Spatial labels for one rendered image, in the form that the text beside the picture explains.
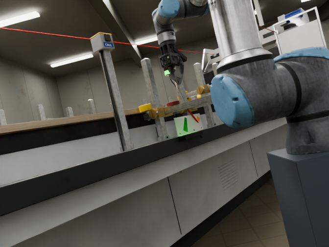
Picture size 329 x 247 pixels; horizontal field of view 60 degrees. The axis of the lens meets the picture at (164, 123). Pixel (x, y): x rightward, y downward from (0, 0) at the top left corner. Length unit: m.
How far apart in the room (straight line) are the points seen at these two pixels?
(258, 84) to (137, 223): 1.06
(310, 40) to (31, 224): 3.60
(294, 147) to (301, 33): 3.23
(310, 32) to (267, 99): 3.28
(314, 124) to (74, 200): 0.81
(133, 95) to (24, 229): 8.67
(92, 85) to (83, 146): 8.57
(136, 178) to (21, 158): 0.47
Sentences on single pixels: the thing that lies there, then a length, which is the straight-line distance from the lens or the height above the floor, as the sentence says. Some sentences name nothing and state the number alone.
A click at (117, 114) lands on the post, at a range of 1.25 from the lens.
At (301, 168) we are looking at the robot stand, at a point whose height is 0.58.
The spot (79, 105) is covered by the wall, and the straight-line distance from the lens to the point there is 9.99.
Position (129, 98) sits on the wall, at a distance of 9.55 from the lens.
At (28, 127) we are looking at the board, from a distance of 1.21.
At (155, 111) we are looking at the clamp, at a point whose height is 0.85.
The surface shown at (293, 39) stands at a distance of 4.03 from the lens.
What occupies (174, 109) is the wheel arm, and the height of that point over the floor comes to 0.84.
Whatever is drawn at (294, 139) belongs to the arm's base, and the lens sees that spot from 0.86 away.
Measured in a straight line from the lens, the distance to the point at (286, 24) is 4.09.
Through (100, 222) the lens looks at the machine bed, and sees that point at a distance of 1.42.
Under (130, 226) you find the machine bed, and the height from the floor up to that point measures 0.32.
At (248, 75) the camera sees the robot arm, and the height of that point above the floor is 0.83.
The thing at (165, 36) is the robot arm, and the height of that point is 1.19.
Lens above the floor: 0.75
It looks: 1 degrees up
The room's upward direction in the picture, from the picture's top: 13 degrees counter-clockwise
